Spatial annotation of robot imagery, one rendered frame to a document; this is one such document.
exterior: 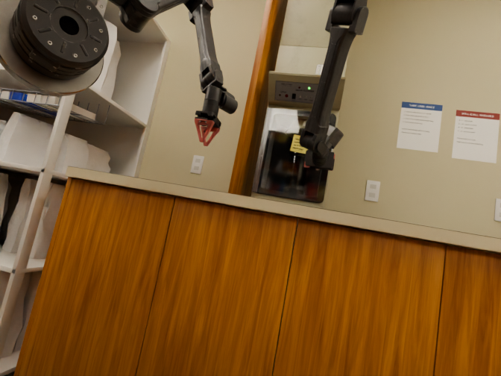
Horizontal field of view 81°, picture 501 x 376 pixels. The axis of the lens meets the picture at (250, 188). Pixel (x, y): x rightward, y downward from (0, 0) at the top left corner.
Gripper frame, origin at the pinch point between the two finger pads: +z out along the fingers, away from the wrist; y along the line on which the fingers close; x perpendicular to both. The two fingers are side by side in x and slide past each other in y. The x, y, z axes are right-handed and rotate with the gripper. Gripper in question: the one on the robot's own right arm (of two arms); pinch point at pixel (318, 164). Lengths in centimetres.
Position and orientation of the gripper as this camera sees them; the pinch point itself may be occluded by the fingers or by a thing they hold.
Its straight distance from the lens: 125.7
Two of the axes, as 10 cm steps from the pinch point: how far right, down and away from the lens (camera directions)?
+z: 1.9, 1.5, 9.7
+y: -9.7, -1.5, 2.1
